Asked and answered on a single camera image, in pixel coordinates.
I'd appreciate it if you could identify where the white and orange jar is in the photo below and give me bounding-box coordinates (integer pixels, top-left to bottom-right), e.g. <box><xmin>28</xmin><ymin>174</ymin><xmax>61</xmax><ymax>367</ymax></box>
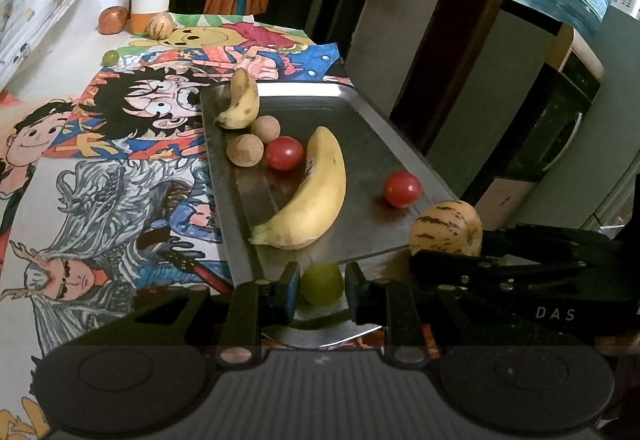
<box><xmin>130</xmin><ymin>0</ymin><xmax>172</xmax><ymax>35</ymax></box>

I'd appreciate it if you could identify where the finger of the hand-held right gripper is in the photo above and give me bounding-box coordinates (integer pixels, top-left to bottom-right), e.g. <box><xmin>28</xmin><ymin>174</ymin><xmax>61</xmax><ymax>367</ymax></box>
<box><xmin>410</xmin><ymin>252</ymin><xmax>588</xmax><ymax>293</ymax></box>
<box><xmin>482</xmin><ymin>224</ymin><xmax>611</xmax><ymax>263</ymax></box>

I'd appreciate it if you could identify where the striped pepino melon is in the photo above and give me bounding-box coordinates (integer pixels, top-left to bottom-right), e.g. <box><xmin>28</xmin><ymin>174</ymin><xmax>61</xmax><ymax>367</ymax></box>
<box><xmin>145</xmin><ymin>12</ymin><xmax>175</xmax><ymax>41</ymax></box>
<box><xmin>410</xmin><ymin>200</ymin><xmax>483</xmax><ymax>261</ymax></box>

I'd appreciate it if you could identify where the yellow bear drawing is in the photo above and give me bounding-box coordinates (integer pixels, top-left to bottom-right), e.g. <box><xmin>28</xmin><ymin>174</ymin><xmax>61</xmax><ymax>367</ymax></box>
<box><xmin>120</xmin><ymin>12</ymin><xmax>307</xmax><ymax>53</ymax></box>

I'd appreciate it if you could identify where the brown cardboard box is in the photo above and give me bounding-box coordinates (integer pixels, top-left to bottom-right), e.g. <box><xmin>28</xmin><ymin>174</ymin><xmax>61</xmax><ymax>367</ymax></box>
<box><xmin>460</xmin><ymin>175</ymin><xmax>538</xmax><ymax>231</ymax></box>

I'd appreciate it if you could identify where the grey water dispenser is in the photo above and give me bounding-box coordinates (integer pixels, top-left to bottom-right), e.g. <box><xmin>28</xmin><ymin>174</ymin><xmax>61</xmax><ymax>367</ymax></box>
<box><xmin>467</xmin><ymin>0</ymin><xmax>640</xmax><ymax>233</ymax></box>

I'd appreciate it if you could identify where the reddish round fruit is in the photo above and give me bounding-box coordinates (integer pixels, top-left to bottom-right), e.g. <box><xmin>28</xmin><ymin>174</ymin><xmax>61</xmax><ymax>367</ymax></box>
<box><xmin>97</xmin><ymin>6</ymin><xmax>129</xmax><ymax>36</ymax></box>

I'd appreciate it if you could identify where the metal tray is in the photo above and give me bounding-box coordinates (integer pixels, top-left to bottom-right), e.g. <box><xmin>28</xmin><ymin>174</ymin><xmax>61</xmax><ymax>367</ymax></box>
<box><xmin>199</xmin><ymin>81</ymin><xmax>461</xmax><ymax>351</ymax></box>

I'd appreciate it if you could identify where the colourful cartoon drawing mat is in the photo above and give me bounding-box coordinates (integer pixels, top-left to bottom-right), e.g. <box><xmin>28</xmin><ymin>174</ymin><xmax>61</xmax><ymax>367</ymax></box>
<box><xmin>45</xmin><ymin>42</ymin><xmax>353</xmax><ymax>161</ymax></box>

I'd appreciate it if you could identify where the large yellow banana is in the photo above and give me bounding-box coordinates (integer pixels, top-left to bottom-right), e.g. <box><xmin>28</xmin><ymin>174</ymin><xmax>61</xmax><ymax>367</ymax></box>
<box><xmin>248</xmin><ymin>126</ymin><xmax>347</xmax><ymax>251</ymax></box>

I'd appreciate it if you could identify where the brown longan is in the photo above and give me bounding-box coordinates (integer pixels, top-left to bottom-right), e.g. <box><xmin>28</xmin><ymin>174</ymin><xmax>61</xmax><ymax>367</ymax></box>
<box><xmin>226</xmin><ymin>134</ymin><xmax>264</xmax><ymax>167</ymax></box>
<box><xmin>251</xmin><ymin>115</ymin><xmax>280</xmax><ymax>144</ymax></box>

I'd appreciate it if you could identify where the grey winged figure drawing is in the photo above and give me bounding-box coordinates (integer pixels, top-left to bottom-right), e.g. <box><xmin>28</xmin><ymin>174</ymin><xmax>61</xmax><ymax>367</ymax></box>
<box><xmin>0</xmin><ymin>155</ymin><xmax>236</xmax><ymax>356</ymax></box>

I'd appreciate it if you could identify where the red cherry tomato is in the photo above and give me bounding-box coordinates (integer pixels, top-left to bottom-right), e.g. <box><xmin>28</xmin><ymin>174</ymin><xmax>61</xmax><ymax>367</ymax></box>
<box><xmin>265</xmin><ymin>136</ymin><xmax>305</xmax><ymax>172</ymax></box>
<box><xmin>383</xmin><ymin>171</ymin><xmax>423</xmax><ymax>209</ymax></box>

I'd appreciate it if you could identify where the small yellow banana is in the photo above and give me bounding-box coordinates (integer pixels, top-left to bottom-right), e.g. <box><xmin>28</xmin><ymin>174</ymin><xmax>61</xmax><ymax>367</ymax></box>
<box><xmin>214</xmin><ymin>67</ymin><xmax>261</xmax><ymax>130</ymax></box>

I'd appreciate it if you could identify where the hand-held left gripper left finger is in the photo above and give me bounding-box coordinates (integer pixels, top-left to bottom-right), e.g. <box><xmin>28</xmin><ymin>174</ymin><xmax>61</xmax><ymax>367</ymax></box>
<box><xmin>85</xmin><ymin>262</ymin><xmax>302</xmax><ymax>365</ymax></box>

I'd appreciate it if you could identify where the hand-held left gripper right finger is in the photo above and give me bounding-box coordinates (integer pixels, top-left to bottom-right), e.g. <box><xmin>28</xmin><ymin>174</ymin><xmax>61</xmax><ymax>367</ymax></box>
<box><xmin>345</xmin><ymin>262</ymin><xmax>506</xmax><ymax>365</ymax></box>

